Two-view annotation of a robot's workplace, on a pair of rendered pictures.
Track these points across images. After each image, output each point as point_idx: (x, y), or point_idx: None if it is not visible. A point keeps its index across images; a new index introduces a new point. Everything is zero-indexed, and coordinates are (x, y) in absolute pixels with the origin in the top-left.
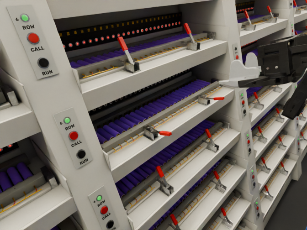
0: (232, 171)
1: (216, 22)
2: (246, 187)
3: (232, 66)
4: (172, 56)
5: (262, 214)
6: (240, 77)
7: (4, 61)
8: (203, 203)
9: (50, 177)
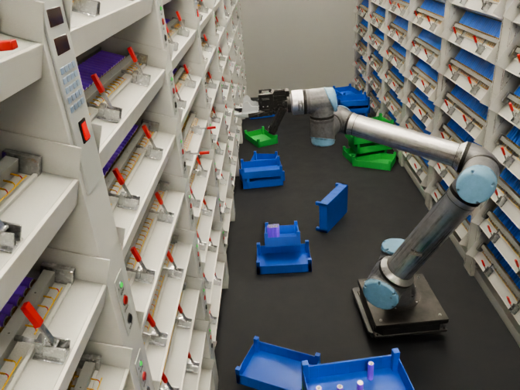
0: (207, 200)
1: (191, 59)
2: (217, 216)
3: (244, 105)
4: (186, 94)
5: (226, 245)
6: (248, 111)
7: (152, 104)
8: (201, 225)
9: (167, 183)
